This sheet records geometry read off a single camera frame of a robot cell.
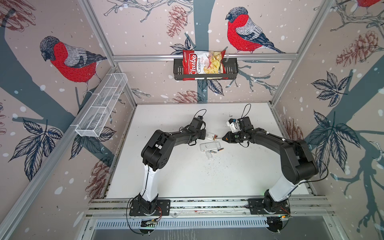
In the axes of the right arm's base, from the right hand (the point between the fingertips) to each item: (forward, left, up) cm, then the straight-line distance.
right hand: (222, 140), depth 93 cm
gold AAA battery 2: (-6, +6, -4) cm, 9 cm away
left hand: (+7, +12, -2) cm, 14 cm away
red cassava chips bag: (+38, -5, +30) cm, 49 cm away
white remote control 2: (-2, +8, -4) cm, 9 cm away
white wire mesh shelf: (-9, +66, +27) cm, 72 cm away
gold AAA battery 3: (-3, +1, -5) cm, 6 cm away
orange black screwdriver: (+5, +2, -5) cm, 7 cm away
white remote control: (+5, +8, -4) cm, 10 cm away
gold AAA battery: (+4, +5, -4) cm, 7 cm away
